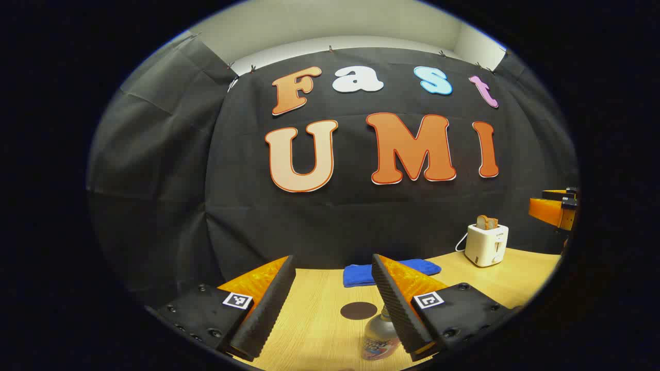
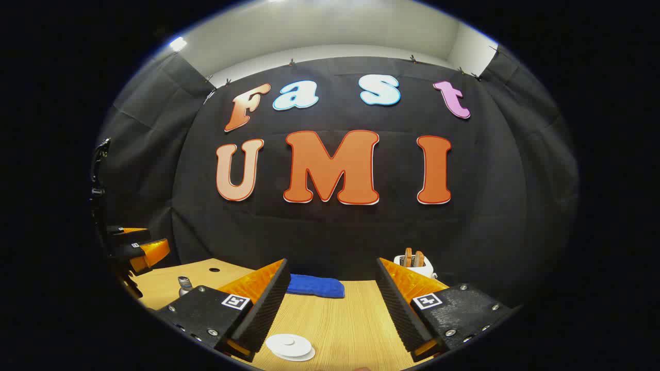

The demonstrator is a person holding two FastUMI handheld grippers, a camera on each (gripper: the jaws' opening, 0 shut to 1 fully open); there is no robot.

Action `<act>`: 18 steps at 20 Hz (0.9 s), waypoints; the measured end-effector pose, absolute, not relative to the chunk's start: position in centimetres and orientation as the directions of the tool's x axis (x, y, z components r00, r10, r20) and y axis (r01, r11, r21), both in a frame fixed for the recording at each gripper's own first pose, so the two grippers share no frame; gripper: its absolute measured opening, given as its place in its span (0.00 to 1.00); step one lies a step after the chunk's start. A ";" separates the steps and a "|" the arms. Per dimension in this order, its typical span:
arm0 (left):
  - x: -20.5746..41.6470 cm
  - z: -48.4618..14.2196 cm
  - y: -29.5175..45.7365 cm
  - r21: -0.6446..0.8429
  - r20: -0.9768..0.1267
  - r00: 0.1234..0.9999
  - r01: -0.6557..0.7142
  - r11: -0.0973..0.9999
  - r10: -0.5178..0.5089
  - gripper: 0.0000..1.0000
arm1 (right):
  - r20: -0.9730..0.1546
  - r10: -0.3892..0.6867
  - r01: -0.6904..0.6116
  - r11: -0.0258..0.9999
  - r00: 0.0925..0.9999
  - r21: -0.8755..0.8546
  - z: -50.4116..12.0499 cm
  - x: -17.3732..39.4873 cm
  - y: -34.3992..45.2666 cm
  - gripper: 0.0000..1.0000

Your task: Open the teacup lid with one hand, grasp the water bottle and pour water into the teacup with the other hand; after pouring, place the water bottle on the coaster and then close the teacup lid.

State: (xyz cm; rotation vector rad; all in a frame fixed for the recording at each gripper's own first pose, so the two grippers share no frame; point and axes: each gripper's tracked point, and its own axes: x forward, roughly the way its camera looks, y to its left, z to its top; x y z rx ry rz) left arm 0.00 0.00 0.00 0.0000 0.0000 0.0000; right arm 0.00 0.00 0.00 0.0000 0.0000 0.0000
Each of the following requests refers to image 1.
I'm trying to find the blue folded towel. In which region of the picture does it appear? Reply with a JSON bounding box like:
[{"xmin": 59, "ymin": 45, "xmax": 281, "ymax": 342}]
[{"xmin": 343, "ymin": 259, "xmax": 442, "ymax": 288}]

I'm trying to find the dark round coaster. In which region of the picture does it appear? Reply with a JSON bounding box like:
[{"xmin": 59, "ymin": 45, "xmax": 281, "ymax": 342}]
[{"xmin": 340, "ymin": 302, "xmax": 378, "ymax": 321}]

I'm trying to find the white toaster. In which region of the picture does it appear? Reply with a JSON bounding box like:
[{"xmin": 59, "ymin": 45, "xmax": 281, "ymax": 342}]
[{"xmin": 465, "ymin": 223, "xmax": 509, "ymax": 267}]

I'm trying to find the silver water bottle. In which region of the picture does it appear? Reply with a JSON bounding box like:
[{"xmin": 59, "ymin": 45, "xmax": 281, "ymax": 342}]
[{"xmin": 361, "ymin": 305, "xmax": 402, "ymax": 360}]

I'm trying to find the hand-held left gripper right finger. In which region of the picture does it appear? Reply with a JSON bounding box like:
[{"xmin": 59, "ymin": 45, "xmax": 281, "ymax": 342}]
[{"xmin": 371, "ymin": 254, "xmax": 521, "ymax": 362}]

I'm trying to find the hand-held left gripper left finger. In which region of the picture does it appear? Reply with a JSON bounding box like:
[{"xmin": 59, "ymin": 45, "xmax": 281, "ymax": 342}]
[{"xmin": 146, "ymin": 255, "xmax": 297, "ymax": 362}]

